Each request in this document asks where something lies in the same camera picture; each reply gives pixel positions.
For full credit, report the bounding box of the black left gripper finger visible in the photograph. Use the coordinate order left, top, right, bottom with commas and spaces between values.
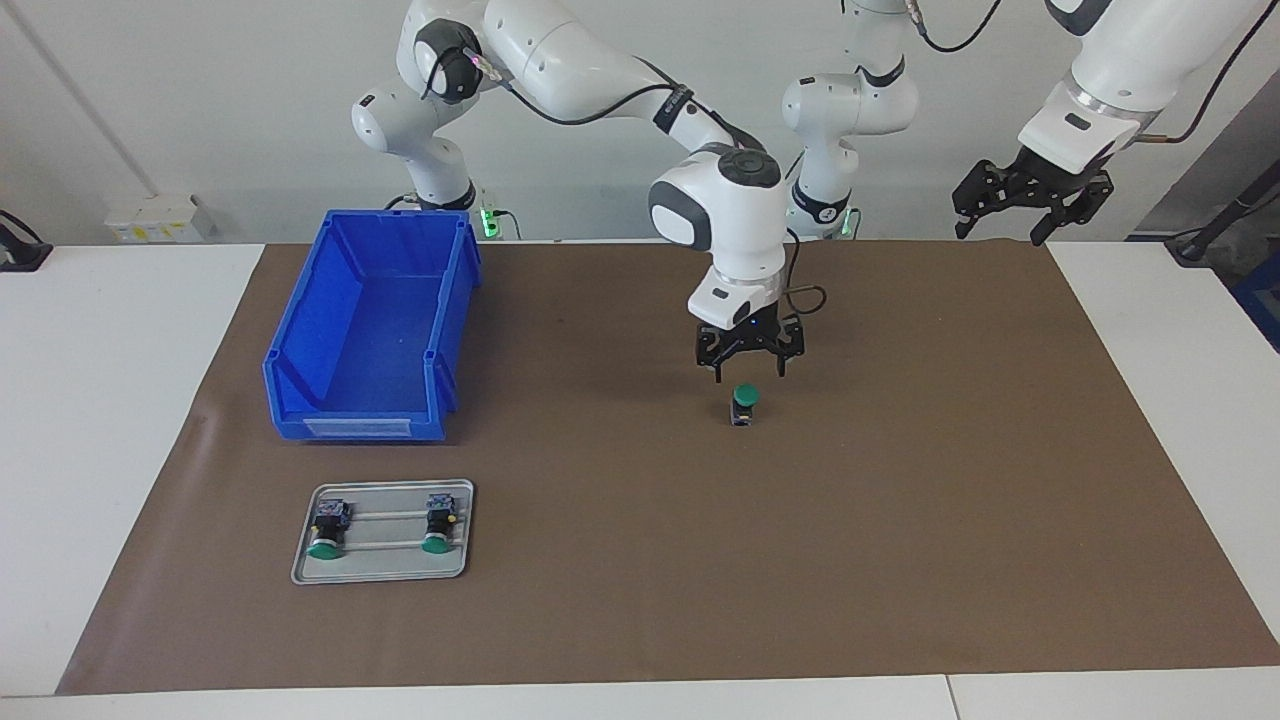
1030, 172, 1116, 248
952, 158, 1011, 241

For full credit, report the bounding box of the black stand pole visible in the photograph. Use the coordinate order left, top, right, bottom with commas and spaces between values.
1165, 160, 1280, 266

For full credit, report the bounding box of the brown table mat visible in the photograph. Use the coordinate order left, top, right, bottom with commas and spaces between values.
55, 238, 1280, 696

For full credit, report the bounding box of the blue crate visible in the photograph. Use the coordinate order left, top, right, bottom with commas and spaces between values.
1232, 250, 1280, 351

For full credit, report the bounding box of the blue plastic storage bin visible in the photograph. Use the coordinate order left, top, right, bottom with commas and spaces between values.
262, 208, 483, 444

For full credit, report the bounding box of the silver metal tray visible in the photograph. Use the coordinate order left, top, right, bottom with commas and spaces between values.
290, 479, 475, 585

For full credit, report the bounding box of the black clamp base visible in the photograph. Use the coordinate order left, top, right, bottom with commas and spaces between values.
0, 210, 53, 273

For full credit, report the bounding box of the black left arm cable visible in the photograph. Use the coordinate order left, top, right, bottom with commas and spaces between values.
905, 0, 1280, 153

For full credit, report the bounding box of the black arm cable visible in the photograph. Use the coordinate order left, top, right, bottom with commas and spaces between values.
430, 40, 829, 319
905, 0, 1280, 153

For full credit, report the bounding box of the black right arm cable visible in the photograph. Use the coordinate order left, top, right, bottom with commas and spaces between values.
430, 40, 829, 319

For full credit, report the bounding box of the white wall socket box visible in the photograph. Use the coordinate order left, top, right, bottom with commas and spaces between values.
105, 193, 216, 244

